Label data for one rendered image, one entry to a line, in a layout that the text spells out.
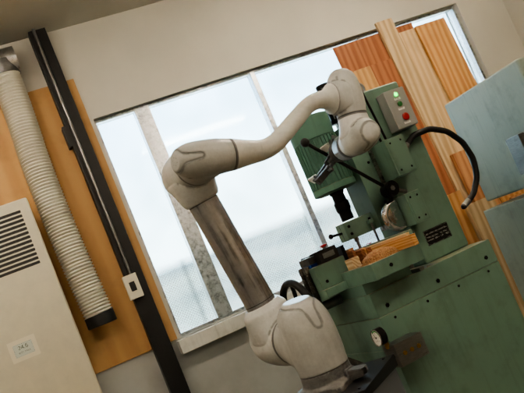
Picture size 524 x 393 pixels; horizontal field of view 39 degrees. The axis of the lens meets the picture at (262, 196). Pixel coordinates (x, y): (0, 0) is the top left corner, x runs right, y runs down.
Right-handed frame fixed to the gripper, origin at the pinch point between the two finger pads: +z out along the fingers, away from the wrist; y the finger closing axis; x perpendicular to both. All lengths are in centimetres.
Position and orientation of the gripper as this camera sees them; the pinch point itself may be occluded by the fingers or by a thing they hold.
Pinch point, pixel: (318, 164)
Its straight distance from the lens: 276.4
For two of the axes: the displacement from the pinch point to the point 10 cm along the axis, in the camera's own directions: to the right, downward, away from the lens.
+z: -3.4, 2.3, 9.1
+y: 3.5, -8.7, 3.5
